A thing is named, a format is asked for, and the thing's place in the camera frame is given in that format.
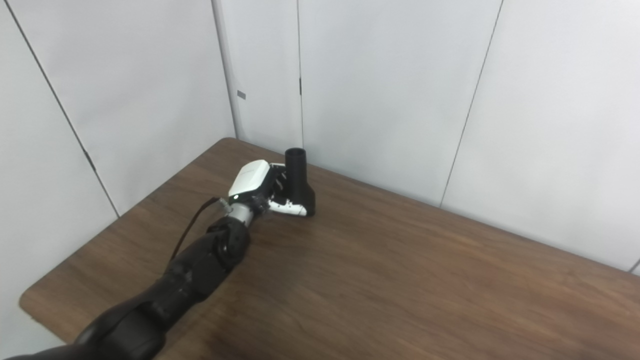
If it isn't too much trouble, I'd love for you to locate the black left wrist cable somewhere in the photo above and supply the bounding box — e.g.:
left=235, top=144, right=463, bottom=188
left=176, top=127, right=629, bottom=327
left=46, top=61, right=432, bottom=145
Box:
left=169, top=197, right=231, bottom=262

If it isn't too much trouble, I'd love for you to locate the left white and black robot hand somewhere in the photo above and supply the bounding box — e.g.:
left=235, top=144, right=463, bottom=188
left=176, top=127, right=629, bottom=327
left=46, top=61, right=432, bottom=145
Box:
left=228, top=159, right=308, bottom=217

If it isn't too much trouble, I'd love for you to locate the black flared nozzle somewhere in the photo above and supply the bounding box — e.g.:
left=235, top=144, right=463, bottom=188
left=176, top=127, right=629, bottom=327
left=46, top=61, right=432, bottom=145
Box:
left=285, top=148, right=316, bottom=217

